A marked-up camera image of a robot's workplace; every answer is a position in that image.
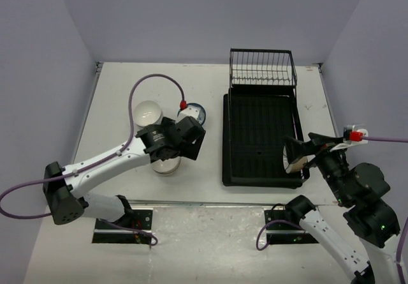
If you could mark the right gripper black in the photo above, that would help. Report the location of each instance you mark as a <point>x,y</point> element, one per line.
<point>295,149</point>

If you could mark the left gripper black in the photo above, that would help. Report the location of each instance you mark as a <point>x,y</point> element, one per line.
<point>190,150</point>

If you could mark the beige bowl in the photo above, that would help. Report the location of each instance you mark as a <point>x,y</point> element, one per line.
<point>293,167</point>
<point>164,172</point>
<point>167,164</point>

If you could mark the white bowl blue flowers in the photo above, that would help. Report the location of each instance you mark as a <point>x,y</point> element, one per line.
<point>196,111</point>

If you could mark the red patterned blue bowl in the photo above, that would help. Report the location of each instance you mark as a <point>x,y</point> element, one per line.
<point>202,115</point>

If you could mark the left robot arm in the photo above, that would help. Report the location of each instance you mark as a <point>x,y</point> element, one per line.
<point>69,190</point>

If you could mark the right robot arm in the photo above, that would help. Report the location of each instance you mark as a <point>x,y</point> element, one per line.
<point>360,191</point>

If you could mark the black drain tray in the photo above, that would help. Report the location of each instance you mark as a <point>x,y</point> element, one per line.
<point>255,121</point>

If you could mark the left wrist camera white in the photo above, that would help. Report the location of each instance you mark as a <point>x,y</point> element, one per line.
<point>190,111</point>

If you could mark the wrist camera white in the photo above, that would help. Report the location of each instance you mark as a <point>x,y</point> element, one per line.
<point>190,111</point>
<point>353,135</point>

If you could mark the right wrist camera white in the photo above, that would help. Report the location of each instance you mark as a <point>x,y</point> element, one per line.
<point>353,135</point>

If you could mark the black wire dish rack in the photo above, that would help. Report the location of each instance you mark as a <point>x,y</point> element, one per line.
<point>262,67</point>

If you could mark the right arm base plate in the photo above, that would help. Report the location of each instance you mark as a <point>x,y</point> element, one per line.
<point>282,233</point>

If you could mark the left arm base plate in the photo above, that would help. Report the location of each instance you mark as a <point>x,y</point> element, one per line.
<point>107,234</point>

